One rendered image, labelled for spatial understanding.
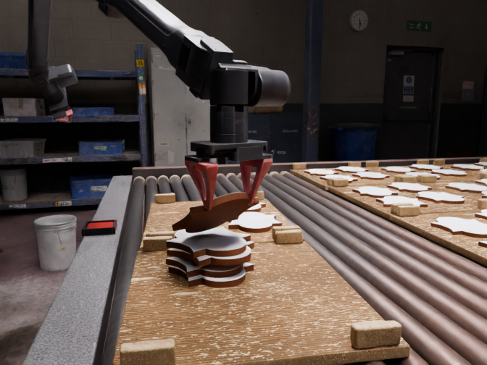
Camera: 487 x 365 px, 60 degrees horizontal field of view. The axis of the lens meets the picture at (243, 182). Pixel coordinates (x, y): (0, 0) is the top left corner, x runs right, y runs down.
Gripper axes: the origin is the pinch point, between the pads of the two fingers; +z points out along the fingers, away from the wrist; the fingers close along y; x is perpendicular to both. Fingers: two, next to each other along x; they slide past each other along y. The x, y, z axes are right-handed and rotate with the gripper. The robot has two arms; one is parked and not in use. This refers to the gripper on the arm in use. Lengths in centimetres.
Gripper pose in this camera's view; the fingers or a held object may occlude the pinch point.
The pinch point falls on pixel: (229, 200)
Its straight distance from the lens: 66.1
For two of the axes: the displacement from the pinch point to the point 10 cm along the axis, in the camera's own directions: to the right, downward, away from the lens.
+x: 5.7, 1.5, -8.1
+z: 0.0, 9.8, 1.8
